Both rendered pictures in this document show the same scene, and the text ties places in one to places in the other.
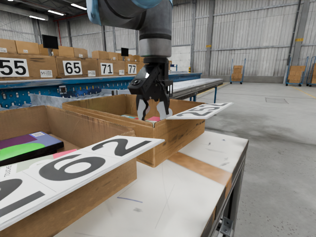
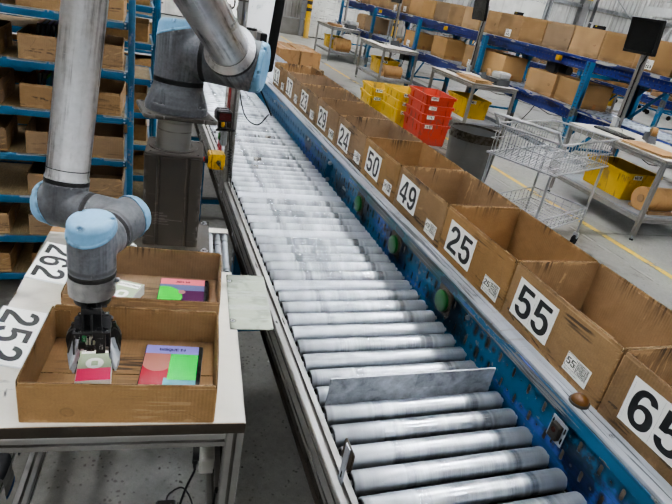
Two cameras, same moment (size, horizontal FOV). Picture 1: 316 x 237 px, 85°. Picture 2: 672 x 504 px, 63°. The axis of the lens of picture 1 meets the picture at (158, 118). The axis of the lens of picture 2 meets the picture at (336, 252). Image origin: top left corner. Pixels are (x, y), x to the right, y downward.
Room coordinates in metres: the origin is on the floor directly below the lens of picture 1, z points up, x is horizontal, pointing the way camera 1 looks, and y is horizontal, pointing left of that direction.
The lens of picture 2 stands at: (1.48, -0.44, 1.62)
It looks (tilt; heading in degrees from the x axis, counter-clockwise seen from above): 25 degrees down; 128
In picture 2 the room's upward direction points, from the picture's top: 11 degrees clockwise
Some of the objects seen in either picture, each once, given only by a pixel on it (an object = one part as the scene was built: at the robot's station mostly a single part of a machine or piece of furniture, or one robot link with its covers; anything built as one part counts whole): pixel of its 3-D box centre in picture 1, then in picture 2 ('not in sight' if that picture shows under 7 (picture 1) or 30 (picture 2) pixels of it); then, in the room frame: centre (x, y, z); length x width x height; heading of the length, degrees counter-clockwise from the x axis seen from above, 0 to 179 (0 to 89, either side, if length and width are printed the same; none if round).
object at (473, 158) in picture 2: not in sight; (467, 161); (-0.98, 4.48, 0.32); 0.50 x 0.50 x 0.64
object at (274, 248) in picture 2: not in sight; (321, 252); (0.27, 1.01, 0.72); 0.52 x 0.05 x 0.05; 61
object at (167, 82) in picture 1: (156, 79); (92, 320); (0.53, 0.00, 0.92); 0.09 x 0.08 x 0.12; 151
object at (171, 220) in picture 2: not in sight; (173, 192); (-0.03, 0.55, 0.91); 0.26 x 0.26 x 0.33; 55
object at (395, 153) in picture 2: not in sight; (408, 171); (0.22, 1.56, 0.96); 0.39 x 0.29 x 0.17; 151
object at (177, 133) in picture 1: (134, 117); (130, 360); (0.55, 0.08, 0.80); 0.38 x 0.28 x 0.10; 54
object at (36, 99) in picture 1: (52, 104); (413, 387); (0.98, 0.61, 0.76); 0.46 x 0.01 x 0.09; 61
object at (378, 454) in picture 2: not in sight; (439, 447); (1.12, 0.53, 0.72); 0.52 x 0.05 x 0.05; 61
